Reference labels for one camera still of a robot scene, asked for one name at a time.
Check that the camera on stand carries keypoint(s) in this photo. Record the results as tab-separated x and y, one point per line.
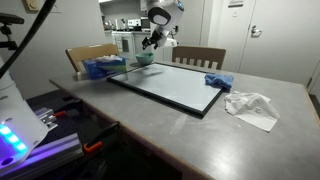
7	20

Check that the door lever handle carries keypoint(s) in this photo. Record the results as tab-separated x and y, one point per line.
255	32

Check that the wooden slatted chair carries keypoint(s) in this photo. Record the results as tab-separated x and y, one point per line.
212	55

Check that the blue cloth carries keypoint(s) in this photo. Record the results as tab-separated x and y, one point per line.
219	80

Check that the crumpled white paper towel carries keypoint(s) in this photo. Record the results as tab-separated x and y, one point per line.
253	108

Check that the orange black clamp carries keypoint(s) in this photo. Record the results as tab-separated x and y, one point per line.
96	143

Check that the kitchen counter cabinets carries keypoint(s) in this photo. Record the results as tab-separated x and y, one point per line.
129	42

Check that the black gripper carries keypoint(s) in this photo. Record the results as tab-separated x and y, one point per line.
154	39

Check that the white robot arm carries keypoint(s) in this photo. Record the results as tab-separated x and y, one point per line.
165	14

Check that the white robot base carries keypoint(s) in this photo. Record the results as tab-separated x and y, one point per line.
20	129

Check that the blue tissue box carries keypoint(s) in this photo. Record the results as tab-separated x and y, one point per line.
104	66

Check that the red handled clamp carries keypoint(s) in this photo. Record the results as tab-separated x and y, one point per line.
62	108

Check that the black framed whiteboard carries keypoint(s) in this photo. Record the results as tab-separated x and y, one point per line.
177	87

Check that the teal green bowl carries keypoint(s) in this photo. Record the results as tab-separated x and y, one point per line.
145	58

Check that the wooden chair left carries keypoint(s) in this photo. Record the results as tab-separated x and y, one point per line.
79	54

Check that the aluminium rail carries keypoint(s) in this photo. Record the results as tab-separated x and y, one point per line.
46	158

